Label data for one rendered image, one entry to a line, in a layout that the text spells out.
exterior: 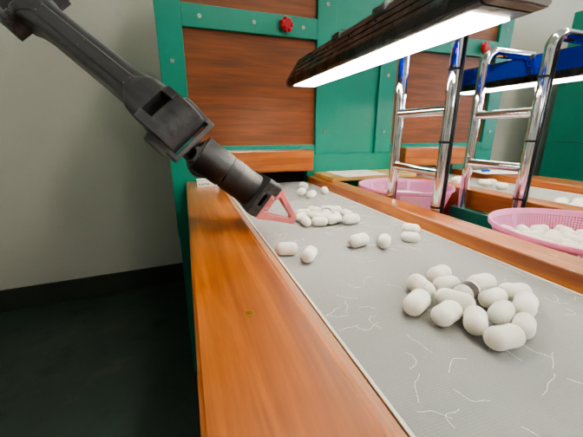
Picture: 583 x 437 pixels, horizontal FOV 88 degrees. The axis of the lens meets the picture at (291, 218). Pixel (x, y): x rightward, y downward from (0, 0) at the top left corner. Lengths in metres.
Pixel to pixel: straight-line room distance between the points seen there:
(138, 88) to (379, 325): 0.44
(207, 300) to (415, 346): 0.19
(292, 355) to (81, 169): 1.79
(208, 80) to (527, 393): 1.00
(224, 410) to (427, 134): 1.31
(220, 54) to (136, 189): 1.08
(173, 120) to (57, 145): 1.51
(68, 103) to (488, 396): 1.92
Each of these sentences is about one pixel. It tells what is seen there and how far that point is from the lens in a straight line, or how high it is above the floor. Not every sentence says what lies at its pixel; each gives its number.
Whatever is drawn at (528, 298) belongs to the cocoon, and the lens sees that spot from 0.39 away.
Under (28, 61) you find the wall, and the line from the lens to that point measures 1.99.
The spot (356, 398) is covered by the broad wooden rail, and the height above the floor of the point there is 0.77.
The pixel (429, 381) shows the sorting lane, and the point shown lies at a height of 0.74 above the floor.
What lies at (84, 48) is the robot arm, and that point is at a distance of 0.61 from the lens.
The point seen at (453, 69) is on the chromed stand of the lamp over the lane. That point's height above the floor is 1.03.
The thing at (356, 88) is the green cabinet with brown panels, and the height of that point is 1.07.
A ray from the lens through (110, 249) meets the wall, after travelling 2.03.
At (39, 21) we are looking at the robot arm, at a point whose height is 1.09.
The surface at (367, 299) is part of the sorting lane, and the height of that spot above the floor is 0.74.
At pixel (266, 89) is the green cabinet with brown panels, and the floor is 1.05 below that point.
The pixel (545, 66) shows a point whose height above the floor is 1.05.
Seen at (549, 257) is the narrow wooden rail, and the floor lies 0.76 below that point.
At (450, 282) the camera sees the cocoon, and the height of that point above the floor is 0.76.
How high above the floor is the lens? 0.92
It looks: 16 degrees down
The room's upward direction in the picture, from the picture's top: straight up
